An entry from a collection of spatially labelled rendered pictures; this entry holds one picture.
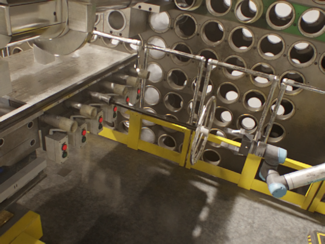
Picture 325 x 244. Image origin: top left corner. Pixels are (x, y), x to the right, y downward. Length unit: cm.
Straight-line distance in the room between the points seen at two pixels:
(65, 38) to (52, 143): 60
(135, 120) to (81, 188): 75
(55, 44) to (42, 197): 137
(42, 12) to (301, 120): 264
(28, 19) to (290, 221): 223
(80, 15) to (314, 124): 258
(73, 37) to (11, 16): 29
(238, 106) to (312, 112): 72
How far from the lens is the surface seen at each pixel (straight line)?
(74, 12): 117
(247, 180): 262
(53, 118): 157
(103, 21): 309
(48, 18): 116
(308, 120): 321
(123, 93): 189
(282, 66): 302
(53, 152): 167
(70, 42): 126
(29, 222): 147
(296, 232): 252
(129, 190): 242
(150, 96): 366
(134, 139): 278
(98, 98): 178
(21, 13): 107
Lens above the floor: 167
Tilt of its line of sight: 31 degrees down
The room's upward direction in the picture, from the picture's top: 9 degrees clockwise
